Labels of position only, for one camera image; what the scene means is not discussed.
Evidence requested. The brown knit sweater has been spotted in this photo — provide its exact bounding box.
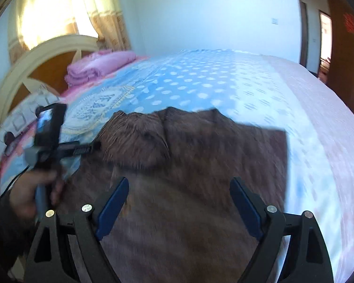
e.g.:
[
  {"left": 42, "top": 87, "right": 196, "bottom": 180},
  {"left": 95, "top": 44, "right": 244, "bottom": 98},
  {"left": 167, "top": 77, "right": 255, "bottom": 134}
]
[{"left": 59, "top": 107, "right": 288, "bottom": 282}]

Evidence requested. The dark left forearm sleeve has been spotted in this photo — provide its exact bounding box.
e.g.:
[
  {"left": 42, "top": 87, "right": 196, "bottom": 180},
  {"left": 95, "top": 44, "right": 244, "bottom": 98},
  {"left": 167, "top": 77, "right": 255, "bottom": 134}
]
[{"left": 0, "top": 190, "right": 34, "bottom": 282}]

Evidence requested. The left hand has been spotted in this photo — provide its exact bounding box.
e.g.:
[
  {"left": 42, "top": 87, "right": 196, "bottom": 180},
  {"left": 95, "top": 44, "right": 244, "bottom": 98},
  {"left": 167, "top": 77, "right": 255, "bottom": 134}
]
[{"left": 9, "top": 170, "right": 64, "bottom": 221}]

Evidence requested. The patterned pillow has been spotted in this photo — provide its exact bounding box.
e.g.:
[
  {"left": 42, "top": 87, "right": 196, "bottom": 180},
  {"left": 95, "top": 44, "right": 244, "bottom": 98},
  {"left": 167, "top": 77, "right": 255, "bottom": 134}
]
[{"left": 0, "top": 89, "right": 59, "bottom": 161}]

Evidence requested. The folded pink quilt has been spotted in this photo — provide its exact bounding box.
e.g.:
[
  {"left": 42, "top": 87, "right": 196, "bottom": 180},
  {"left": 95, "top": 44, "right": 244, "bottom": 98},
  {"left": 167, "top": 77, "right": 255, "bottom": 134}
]
[{"left": 64, "top": 50, "right": 137, "bottom": 87}]

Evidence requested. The cream wooden headboard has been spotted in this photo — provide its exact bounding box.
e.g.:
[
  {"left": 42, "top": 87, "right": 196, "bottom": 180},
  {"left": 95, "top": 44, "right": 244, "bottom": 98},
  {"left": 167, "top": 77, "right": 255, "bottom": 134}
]
[{"left": 0, "top": 34, "right": 100, "bottom": 125}]

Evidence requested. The blue polka dot bedsheet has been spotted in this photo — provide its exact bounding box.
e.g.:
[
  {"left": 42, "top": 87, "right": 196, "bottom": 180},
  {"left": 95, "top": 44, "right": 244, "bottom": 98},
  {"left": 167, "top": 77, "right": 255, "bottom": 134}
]
[{"left": 0, "top": 48, "right": 354, "bottom": 283}]

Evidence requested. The yellow patterned curtain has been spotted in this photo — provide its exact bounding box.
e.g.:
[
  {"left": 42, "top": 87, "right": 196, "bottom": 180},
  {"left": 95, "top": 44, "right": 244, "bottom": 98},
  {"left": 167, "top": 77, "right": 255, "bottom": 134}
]
[{"left": 8, "top": 0, "right": 131, "bottom": 63}]

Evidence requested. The brown wooden door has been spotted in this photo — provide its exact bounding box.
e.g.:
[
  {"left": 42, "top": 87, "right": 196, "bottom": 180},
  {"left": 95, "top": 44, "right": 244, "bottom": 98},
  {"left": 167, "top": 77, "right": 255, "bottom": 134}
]
[{"left": 327, "top": 0, "right": 354, "bottom": 113}]

